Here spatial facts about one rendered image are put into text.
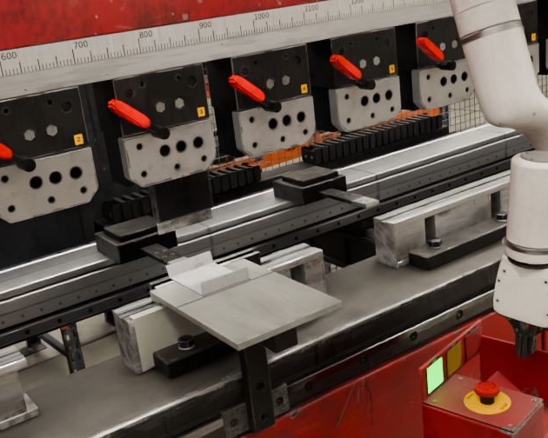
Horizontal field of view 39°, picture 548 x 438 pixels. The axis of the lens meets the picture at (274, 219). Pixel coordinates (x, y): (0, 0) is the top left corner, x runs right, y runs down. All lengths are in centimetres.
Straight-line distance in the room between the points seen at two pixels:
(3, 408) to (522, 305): 80
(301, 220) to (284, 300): 56
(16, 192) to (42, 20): 23
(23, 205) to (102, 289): 42
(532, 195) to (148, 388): 64
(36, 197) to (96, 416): 33
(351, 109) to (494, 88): 30
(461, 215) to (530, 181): 50
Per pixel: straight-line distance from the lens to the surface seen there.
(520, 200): 119
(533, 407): 129
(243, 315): 111
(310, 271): 140
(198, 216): 128
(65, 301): 147
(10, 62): 109
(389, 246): 154
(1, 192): 110
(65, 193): 113
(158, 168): 118
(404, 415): 151
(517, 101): 118
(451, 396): 131
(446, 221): 163
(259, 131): 127
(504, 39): 118
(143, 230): 145
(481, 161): 207
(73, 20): 112
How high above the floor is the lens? 147
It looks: 18 degrees down
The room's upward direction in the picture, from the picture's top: 7 degrees counter-clockwise
